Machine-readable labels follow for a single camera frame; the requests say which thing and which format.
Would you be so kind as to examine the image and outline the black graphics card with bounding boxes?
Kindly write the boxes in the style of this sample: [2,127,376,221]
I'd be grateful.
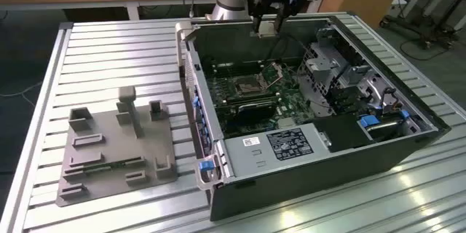
[233,101,279,132]

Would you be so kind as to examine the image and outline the black plastic shroud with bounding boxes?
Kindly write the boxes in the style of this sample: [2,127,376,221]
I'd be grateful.
[313,114,376,153]

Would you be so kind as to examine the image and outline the blue disk carrier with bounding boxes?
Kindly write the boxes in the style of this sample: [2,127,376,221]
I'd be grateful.
[358,110,412,142]

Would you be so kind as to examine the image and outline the grey parts rack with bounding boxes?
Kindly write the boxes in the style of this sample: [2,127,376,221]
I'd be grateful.
[54,85,179,208]

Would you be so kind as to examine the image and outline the metal socket cover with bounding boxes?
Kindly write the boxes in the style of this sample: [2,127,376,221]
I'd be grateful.
[261,62,289,87]

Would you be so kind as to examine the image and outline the green motherboard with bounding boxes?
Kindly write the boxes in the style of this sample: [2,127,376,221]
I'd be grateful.
[202,58,318,138]

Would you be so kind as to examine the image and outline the silver CPU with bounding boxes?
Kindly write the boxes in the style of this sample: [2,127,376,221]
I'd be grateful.
[257,21,279,39]

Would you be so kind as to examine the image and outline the internal wire bundle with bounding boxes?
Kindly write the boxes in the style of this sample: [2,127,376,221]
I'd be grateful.
[377,87,404,115]

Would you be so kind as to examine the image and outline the metal drive cage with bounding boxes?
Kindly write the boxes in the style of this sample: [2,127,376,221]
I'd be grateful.
[298,27,401,116]

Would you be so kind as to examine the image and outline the metal wheeled stand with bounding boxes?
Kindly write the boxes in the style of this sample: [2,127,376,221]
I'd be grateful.
[378,0,466,51]

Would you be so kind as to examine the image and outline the grey power supply unit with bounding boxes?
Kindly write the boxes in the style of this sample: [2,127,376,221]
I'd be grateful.
[222,123,332,178]

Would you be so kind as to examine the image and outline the black PC case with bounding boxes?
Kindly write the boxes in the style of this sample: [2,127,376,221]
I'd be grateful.
[174,11,453,222]

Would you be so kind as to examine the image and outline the CPU socket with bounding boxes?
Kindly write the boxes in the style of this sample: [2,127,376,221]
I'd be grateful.
[233,76,271,97]

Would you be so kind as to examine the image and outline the green RAM stick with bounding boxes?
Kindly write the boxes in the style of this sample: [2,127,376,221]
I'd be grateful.
[83,162,129,176]

